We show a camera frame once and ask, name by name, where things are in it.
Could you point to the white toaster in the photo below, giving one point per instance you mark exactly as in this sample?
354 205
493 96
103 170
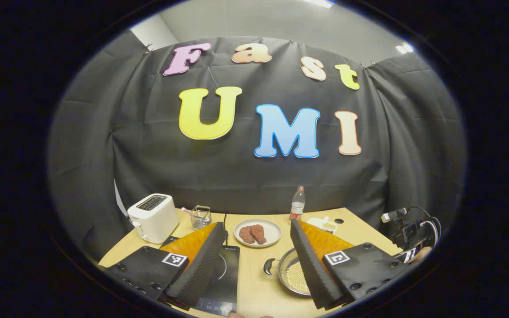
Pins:
153 218

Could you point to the small ceiling light panel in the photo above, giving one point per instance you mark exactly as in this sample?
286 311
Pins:
404 48

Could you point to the black camera on stand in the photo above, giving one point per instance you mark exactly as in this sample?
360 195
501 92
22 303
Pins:
411 234

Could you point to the clear plastic water bottle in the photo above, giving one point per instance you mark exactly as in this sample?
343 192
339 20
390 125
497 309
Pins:
297 205

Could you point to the stainless steel pot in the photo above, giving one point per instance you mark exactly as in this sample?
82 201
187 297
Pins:
283 265

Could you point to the white divided dish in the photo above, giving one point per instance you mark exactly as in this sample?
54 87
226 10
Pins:
316 223

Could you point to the pink stick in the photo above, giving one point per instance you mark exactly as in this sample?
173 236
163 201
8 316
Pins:
188 212

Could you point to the large ceiling light panel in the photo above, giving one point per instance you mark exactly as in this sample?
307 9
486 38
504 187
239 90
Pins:
318 2

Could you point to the pile of soybeans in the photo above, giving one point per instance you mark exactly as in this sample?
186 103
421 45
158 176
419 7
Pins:
296 278

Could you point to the white round plate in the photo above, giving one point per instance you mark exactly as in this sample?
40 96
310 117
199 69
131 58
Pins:
274 229

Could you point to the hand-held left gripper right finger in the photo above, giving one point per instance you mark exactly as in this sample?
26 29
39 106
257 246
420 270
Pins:
312 269

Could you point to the black induction cooktop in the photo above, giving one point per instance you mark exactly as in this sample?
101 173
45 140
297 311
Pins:
226 282

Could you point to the heap of yellow beans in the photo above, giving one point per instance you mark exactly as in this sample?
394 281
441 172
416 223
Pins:
328 226

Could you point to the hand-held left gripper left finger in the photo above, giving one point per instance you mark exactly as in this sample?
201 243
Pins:
201 269

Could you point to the brown meat piece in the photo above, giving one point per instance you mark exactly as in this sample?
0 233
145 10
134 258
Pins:
259 234
246 235

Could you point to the black backdrop cloth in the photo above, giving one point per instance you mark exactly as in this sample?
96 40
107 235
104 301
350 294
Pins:
237 176

